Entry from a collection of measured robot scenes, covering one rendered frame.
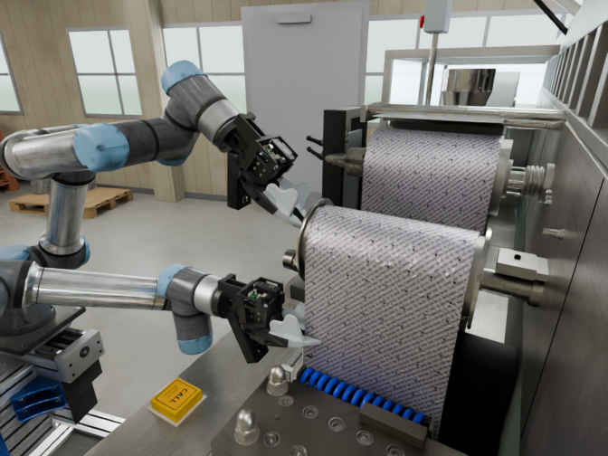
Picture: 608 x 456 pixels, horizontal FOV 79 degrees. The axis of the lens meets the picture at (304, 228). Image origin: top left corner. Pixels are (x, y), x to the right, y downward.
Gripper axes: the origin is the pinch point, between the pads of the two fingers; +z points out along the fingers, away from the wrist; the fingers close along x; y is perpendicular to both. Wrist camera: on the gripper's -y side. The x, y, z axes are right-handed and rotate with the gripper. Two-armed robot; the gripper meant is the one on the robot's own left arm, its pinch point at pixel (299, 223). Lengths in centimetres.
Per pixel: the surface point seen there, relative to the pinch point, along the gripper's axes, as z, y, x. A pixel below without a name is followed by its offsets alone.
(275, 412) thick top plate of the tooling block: 20.1, -14.9, -17.8
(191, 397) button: 10.2, -36.9, -15.6
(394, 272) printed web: 15.6, 11.2, -6.7
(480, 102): 5, 26, 68
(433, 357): 28.5, 6.5, -6.8
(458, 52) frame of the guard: -14, 29, 96
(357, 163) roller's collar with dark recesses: -2.6, 6.4, 21.4
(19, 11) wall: -476, -270, 233
